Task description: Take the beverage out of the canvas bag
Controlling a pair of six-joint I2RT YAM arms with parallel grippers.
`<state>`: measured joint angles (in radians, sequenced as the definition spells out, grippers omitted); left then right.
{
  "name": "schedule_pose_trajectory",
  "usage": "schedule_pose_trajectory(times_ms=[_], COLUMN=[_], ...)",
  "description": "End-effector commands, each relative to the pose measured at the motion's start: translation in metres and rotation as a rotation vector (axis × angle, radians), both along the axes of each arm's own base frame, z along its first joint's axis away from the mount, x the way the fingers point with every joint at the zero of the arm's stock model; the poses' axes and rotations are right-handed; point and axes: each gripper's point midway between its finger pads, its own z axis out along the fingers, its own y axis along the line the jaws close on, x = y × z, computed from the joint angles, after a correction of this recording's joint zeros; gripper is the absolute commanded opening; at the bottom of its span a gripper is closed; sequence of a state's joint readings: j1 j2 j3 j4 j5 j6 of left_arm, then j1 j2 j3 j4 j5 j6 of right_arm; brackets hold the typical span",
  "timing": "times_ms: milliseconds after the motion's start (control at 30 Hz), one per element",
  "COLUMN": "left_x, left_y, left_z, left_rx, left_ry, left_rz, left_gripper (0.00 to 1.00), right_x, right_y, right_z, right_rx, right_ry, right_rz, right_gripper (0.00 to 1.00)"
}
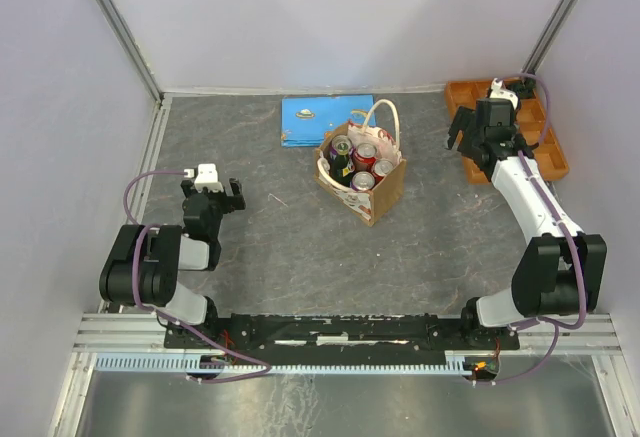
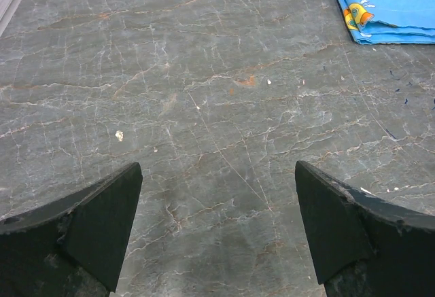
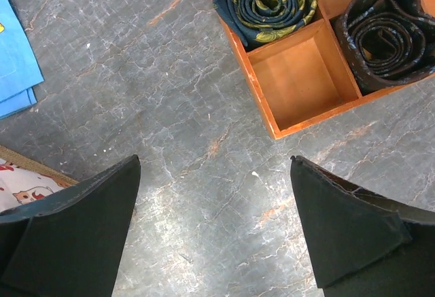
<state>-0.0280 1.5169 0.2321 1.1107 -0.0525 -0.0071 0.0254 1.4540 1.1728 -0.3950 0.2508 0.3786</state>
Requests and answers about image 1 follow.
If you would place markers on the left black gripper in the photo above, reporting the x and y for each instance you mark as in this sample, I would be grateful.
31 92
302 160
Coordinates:
231 202

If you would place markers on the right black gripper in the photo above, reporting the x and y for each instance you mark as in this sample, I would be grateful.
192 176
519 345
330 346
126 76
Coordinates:
464 118

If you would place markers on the red cola can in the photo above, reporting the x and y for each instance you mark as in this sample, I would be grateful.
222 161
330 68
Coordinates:
381 168

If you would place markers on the green glass bottle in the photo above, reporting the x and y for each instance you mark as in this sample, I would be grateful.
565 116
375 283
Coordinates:
342 169

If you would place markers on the purple fanta can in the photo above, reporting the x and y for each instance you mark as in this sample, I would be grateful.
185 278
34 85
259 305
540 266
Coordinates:
340 145
362 181

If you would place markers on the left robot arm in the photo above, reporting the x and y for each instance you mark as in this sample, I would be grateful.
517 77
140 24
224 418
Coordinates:
142 269

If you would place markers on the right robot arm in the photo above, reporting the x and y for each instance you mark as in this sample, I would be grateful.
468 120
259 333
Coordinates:
558 278

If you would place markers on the orange compartment tray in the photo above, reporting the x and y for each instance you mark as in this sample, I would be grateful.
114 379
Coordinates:
531 119

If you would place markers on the dark sock in corner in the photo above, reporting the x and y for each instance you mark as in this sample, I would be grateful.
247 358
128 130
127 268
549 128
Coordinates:
524 88

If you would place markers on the blue patterned cloth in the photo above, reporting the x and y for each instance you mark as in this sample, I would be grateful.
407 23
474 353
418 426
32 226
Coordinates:
305 121

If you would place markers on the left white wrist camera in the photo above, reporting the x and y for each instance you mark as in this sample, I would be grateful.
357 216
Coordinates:
207 179

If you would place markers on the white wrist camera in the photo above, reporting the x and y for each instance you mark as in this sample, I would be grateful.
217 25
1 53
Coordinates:
207 179
498 90

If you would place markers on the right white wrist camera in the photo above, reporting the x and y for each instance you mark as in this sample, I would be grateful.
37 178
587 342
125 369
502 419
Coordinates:
498 90

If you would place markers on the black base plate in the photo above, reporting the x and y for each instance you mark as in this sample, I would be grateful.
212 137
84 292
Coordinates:
245 333

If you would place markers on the aluminium frame rail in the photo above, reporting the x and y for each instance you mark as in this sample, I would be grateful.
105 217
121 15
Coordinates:
139 333

